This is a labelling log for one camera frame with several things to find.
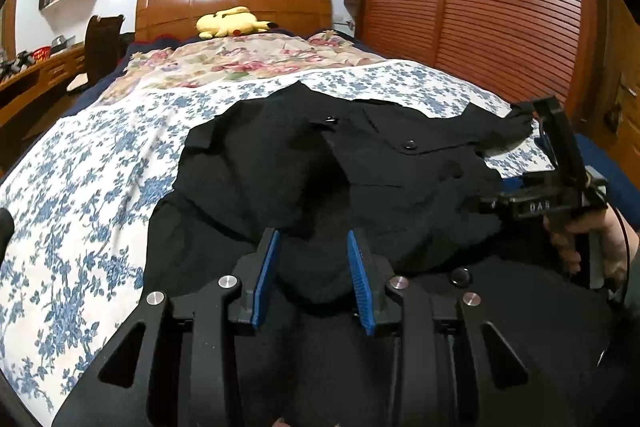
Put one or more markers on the yellow plush toy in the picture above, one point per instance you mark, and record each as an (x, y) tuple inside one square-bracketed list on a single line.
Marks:
[(230, 22)]

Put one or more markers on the grey metal object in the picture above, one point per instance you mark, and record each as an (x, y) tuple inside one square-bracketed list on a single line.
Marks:
[(62, 41)]

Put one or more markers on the red basket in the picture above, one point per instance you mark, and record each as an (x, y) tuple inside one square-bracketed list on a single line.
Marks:
[(41, 53)]

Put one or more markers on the blue floral bed sheet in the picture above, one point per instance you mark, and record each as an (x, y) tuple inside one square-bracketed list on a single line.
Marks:
[(100, 187)]

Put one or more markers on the wooden door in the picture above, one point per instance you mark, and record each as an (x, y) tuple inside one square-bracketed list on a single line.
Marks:
[(625, 57)]

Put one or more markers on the dark desk chair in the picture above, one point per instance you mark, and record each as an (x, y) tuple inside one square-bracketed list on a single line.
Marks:
[(102, 47)]

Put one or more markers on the black tools on desk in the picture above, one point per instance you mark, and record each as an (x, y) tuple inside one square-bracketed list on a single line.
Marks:
[(17, 64)]

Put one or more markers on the black button shirt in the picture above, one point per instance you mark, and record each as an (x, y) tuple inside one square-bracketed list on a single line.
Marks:
[(280, 157)]

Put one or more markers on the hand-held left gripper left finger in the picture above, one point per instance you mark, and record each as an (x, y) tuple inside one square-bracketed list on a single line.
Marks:
[(265, 277)]

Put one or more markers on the wooden desk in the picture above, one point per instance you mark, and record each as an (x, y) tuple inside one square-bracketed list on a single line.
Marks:
[(50, 69)]

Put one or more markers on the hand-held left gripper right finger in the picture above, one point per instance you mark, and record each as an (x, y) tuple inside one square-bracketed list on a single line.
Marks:
[(360, 277)]

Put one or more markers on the person's right hand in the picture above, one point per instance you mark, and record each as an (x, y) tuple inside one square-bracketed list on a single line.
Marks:
[(560, 242)]

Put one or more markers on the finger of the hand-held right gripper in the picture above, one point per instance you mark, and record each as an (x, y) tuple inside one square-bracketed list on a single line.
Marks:
[(560, 132)]

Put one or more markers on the folded dark grey clothes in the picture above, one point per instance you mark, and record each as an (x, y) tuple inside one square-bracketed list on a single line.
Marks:
[(5, 227)]

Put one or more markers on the pink floral blanket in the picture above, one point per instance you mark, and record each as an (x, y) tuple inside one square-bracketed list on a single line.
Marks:
[(225, 62)]

